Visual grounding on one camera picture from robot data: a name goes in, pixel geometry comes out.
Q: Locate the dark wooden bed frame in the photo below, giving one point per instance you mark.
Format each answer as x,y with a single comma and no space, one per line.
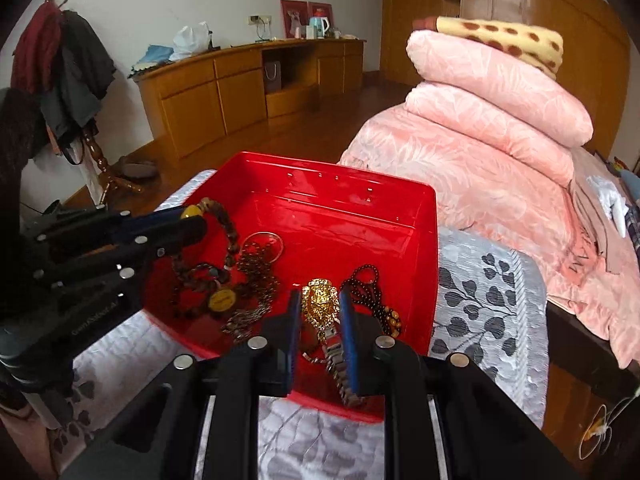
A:
590,345

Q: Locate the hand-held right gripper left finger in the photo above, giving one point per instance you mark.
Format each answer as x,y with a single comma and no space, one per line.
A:
294,345

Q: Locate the yellow spotted pillow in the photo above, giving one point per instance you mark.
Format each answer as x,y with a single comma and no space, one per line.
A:
500,40

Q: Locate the pink folded quilt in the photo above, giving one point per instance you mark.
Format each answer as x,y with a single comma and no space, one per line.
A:
475,150

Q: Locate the blue cloth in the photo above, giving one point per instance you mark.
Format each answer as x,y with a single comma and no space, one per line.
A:
155,55

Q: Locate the red tin box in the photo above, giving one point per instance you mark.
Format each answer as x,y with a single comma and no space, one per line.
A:
325,210

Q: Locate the white plastic bag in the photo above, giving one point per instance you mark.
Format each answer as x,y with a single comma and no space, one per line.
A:
192,40

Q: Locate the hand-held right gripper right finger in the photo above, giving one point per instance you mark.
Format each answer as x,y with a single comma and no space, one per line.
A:
347,345

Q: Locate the wooden sideboard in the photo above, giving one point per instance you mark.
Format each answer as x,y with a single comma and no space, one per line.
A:
200,95

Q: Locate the wall socket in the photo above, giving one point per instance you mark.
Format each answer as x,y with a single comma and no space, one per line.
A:
259,20

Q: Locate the white cloth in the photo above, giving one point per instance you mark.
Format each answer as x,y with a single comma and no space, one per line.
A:
607,200

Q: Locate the dark grey hanging jacket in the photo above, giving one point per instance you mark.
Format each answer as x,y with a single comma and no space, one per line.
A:
80,70

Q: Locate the wooden coat rack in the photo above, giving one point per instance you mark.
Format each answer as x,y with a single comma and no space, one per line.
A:
102,165

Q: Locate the silver bangle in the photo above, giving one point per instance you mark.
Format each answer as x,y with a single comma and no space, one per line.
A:
263,233

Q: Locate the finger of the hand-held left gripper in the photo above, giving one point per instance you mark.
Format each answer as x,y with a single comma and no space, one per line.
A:
185,235
150,222

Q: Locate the light blue kettle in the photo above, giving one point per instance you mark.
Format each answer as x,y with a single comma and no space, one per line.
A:
319,27

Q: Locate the red picture frame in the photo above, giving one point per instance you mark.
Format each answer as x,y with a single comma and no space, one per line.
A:
294,17
321,8

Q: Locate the gold lion ornament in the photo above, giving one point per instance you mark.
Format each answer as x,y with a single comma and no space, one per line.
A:
320,305

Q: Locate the person's left forearm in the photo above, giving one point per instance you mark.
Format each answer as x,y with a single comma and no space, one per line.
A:
20,450

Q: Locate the silver metal watch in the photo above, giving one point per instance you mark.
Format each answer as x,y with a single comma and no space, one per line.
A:
336,360

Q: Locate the red hanging garment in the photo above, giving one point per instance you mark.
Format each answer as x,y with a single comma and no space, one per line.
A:
35,50

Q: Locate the pair of shoes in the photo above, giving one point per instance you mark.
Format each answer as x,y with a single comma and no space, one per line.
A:
137,170

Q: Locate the grey paper bag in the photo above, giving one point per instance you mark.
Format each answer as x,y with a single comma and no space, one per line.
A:
273,76

